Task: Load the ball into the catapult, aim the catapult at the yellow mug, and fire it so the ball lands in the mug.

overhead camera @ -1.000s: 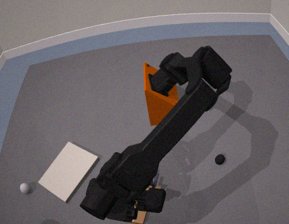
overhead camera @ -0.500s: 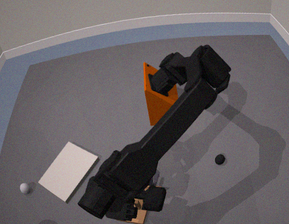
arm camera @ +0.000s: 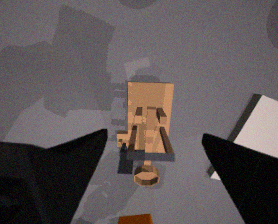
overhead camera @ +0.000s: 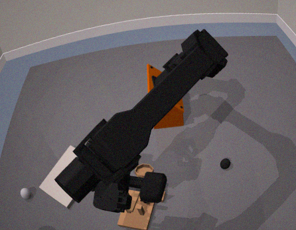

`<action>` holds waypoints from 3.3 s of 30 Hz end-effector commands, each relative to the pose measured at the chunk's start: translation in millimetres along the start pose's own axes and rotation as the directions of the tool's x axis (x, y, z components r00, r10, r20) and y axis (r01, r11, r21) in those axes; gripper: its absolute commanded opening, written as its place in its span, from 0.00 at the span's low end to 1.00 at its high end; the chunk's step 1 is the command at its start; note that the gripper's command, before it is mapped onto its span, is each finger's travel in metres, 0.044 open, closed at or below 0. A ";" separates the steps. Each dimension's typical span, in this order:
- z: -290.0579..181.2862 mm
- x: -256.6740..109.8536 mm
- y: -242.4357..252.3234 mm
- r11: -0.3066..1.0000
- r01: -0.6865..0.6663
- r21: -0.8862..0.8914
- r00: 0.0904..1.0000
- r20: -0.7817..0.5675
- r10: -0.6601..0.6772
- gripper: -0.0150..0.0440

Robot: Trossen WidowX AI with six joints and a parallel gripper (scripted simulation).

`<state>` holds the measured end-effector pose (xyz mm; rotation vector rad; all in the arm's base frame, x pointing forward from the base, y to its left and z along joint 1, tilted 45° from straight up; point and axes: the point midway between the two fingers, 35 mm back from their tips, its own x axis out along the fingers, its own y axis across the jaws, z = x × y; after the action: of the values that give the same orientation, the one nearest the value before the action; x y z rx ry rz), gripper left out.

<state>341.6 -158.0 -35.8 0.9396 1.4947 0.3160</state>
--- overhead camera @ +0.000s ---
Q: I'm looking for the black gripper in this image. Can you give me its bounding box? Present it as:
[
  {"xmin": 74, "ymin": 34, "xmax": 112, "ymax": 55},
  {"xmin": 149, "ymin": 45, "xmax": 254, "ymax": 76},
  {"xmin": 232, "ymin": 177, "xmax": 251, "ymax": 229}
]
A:
[{"xmin": 122, "ymin": 172, "xmax": 167, "ymax": 203}]

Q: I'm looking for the grey ball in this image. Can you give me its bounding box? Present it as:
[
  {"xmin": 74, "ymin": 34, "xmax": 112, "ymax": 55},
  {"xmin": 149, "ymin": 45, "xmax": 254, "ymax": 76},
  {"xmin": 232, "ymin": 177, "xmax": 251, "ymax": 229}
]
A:
[{"xmin": 21, "ymin": 188, "xmax": 31, "ymax": 199}]

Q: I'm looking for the black ball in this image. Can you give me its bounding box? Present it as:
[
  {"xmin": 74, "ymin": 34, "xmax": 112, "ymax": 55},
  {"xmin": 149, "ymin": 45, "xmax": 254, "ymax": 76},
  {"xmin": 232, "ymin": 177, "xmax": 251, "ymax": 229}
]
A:
[{"xmin": 220, "ymin": 158, "xmax": 230, "ymax": 169}]

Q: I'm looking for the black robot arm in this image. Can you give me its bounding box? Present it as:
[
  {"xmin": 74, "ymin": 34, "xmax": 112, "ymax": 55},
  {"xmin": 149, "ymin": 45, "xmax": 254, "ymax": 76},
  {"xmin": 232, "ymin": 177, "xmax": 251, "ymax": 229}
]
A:
[{"xmin": 54, "ymin": 29, "xmax": 228, "ymax": 213}]

